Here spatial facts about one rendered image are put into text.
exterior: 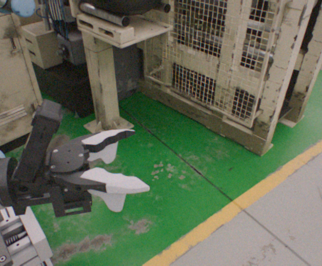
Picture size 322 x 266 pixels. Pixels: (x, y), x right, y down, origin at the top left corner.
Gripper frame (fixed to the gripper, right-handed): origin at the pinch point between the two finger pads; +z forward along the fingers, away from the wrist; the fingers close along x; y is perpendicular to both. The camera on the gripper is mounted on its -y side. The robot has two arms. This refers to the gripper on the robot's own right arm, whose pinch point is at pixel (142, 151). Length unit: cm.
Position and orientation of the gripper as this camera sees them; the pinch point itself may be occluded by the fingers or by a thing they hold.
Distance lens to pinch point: 46.1
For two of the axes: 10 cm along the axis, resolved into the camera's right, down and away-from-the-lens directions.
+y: 0.3, 8.5, 5.2
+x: 2.0, 5.1, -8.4
